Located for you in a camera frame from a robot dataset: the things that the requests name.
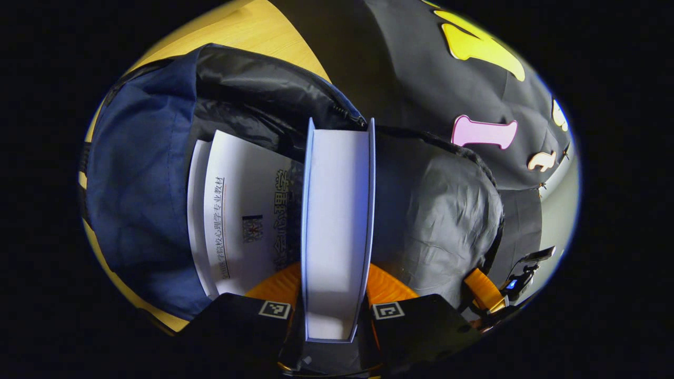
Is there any blue schoolbag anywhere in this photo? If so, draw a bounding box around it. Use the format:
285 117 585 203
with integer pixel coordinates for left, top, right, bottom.
79 43 506 322

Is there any pale blue cover book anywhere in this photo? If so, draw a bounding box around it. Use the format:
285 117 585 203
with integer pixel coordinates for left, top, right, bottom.
300 117 376 344

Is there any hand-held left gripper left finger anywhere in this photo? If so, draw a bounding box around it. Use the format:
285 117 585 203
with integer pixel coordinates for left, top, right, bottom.
176 262 306 375

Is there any black backdrop cloth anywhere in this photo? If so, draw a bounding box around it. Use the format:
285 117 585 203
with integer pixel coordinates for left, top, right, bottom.
269 0 574 274

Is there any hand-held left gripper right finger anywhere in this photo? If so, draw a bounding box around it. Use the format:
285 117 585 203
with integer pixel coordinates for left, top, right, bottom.
363 263 477 369

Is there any white printed cover book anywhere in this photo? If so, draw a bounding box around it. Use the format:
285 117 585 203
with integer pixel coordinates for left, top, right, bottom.
187 129 305 301

